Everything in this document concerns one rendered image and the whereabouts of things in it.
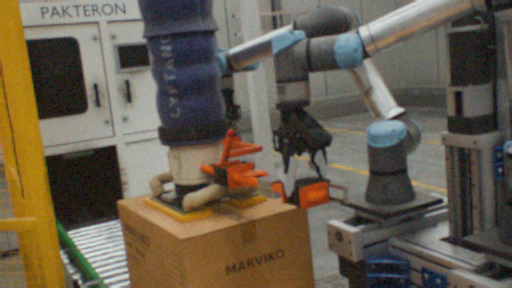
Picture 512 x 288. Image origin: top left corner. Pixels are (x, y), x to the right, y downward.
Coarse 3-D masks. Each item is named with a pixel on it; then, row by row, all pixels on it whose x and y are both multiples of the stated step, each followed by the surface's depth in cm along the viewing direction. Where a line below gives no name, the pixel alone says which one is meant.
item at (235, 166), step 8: (232, 160) 159; (240, 160) 160; (216, 168) 153; (224, 168) 150; (232, 168) 150; (240, 168) 151; (248, 168) 152; (216, 176) 156; (224, 176) 152; (224, 184) 151; (232, 184) 150; (240, 184) 151
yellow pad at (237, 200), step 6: (234, 198) 172; (240, 198) 169; (246, 198) 170; (252, 198) 169; (258, 198) 169; (264, 198) 170; (234, 204) 169; (240, 204) 166; (246, 204) 167; (252, 204) 168
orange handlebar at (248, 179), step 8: (240, 144) 203; (248, 144) 199; (256, 144) 195; (232, 152) 186; (240, 152) 188; (248, 152) 189; (256, 152) 191; (200, 168) 168; (208, 168) 163; (232, 176) 150; (240, 176) 146; (248, 176) 142; (256, 176) 146; (248, 184) 143; (256, 184) 139; (280, 192) 129; (312, 192) 120; (320, 192) 120; (312, 200) 120
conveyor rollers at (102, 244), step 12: (84, 228) 348; (96, 228) 344; (108, 228) 345; (120, 228) 340; (84, 240) 322; (96, 240) 324; (108, 240) 319; (120, 240) 315; (84, 252) 303; (96, 252) 299; (108, 252) 301; (120, 252) 295; (72, 264) 284; (96, 264) 281; (108, 264) 283; (120, 264) 277; (108, 276) 265; (120, 276) 260
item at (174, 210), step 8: (168, 192) 178; (144, 200) 185; (152, 200) 182; (160, 200) 178; (160, 208) 172; (168, 208) 169; (176, 208) 166; (200, 208) 162; (176, 216) 160; (184, 216) 158; (192, 216) 158; (200, 216) 160; (208, 216) 161
